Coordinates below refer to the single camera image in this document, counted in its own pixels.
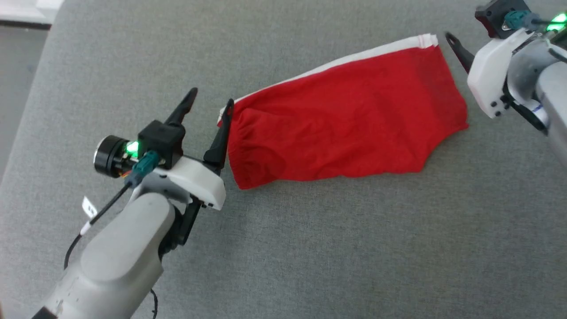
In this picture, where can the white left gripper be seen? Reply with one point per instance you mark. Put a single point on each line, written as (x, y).
(199, 181)

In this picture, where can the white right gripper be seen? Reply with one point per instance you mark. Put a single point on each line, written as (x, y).
(487, 75)

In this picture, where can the red shorts with white stripe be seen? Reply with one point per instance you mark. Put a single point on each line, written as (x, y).
(345, 119)

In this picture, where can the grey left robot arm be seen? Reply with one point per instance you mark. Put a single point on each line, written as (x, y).
(119, 252)

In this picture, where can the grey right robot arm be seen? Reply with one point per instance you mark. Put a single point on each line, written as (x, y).
(553, 88)

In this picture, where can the black round left gripper motor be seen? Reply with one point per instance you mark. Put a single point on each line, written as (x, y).
(110, 155)

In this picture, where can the grey-green fabric sofa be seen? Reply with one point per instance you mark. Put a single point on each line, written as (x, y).
(354, 243)

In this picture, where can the black skirting strip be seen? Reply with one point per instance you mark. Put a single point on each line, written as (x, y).
(22, 25)

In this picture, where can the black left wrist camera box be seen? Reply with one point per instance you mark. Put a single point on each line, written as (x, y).
(161, 139)

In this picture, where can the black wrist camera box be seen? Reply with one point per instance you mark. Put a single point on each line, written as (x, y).
(161, 139)
(494, 15)

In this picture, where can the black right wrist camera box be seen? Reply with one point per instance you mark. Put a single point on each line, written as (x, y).
(494, 15)

